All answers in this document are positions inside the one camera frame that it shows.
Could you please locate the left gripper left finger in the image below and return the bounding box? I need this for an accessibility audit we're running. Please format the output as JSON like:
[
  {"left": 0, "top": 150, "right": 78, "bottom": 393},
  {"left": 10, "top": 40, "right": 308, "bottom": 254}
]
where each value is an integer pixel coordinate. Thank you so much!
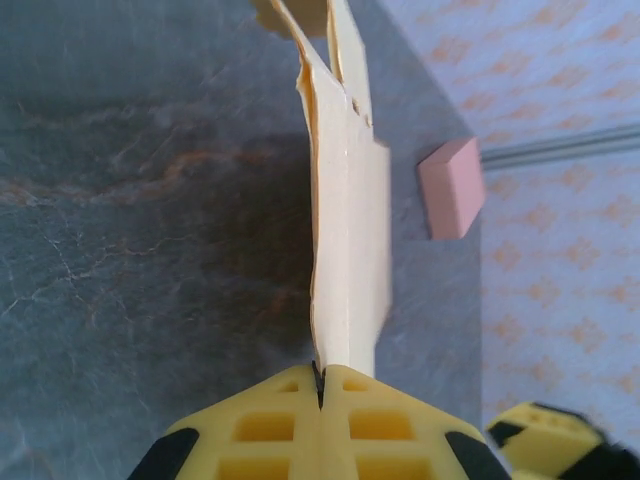
[{"left": 127, "top": 363, "right": 322, "bottom": 480}]

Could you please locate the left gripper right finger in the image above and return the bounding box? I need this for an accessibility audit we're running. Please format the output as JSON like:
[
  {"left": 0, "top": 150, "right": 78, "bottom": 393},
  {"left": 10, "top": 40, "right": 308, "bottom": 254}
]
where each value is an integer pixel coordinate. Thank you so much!
[{"left": 319, "top": 363, "right": 511, "bottom": 480}]

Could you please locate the yellow paper box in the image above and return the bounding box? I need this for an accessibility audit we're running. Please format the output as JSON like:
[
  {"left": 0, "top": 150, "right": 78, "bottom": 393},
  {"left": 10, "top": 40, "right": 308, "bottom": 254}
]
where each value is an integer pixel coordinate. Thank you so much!
[{"left": 249, "top": 0, "right": 394, "bottom": 376}]

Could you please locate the pink paper box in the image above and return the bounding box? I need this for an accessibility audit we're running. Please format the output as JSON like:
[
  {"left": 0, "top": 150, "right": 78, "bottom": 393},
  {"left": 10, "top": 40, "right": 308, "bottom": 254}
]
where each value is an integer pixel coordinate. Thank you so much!
[{"left": 417, "top": 137, "right": 487, "bottom": 241}]

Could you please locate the aluminium frame post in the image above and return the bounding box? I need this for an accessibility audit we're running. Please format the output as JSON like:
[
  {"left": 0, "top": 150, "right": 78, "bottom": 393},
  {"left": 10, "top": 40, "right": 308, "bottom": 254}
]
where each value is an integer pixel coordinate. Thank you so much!
[{"left": 479, "top": 123, "right": 640, "bottom": 169}]

